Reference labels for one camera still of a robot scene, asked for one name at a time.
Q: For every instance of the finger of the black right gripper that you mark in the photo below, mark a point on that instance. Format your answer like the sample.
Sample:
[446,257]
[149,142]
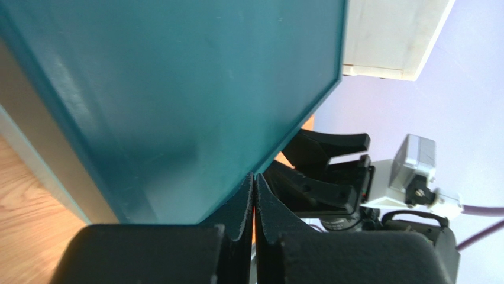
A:
[309,148]
[304,195]

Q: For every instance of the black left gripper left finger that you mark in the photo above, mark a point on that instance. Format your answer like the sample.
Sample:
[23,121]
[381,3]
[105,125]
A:
[217,250]

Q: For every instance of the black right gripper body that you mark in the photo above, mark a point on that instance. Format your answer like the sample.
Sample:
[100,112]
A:
[352,180]

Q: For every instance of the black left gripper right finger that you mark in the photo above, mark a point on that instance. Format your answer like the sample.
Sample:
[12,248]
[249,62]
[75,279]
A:
[291,251]

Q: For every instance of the teal drawer cabinet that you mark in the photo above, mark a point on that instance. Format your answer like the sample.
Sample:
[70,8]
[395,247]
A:
[153,112]

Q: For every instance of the white three-drawer organizer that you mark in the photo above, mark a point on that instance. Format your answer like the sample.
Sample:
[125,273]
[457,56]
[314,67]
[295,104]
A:
[392,39]

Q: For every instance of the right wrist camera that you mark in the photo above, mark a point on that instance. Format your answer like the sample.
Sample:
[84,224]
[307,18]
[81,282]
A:
[405,182]

